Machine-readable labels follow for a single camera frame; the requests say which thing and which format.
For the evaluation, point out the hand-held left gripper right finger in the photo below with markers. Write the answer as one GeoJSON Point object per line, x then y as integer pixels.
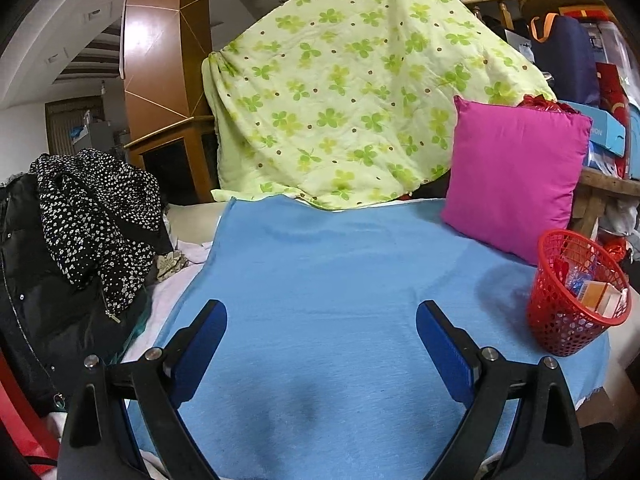
{"type": "Point", "coordinates": [445, 350]}

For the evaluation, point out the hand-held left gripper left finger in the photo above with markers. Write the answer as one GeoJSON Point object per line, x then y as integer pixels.
{"type": "Point", "coordinates": [200, 350]}

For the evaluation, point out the red mesh basket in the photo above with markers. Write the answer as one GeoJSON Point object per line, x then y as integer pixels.
{"type": "Point", "coordinates": [550, 320]}

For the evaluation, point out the blue plastic bag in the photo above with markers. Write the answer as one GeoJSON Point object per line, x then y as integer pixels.
{"type": "Point", "coordinates": [577, 280]}

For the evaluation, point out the orange medicine box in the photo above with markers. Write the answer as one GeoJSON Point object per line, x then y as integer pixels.
{"type": "Point", "coordinates": [597, 297]}

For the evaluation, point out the floral cloth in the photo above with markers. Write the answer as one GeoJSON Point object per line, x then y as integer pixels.
{"type": "Point", "coordinates": [170, 265]}

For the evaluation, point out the cream pillow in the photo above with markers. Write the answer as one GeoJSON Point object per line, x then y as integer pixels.
{"type": "Point", "coordinates": [192, 222]}

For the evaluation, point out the blue blanket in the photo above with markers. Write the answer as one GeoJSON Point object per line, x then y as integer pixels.
{"type": "Point", "coordinates": [325, 285]}

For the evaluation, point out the black white spotted garment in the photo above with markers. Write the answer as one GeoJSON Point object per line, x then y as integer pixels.
{"type": "Point", "coordinates": [90, 220]}

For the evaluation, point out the black jacket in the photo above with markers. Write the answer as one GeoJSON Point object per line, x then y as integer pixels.
{"type": "Point", "coordinates": [30, 285]}

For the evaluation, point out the pink pillow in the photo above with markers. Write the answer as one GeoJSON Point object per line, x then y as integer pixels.
{"type": "Point", "coordinates": [515, 175]}

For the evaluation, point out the wooden cabinet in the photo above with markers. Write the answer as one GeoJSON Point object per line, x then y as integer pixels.
{"type": "Point", "coordinates": [175, 160]}

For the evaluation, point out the red foil bag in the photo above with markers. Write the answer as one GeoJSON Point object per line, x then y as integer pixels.
{"type": "Point", "coordinates": [617, 249]}

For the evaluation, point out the wooden bench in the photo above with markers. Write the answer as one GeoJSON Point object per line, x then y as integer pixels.
{"type": "Point", "coordinates": [600, 185]}

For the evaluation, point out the red shiny cloth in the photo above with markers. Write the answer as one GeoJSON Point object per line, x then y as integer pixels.
{"type": "Point", "coordinates": [545, 105]}

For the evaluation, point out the blue shoebox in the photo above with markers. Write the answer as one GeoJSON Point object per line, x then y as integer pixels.
{"type": "Point", "coordinates": [605, 130]}

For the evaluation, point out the green clover print quilt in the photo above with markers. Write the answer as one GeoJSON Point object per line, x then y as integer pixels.
{"type": "Point", "coordinates": [350, 85]}

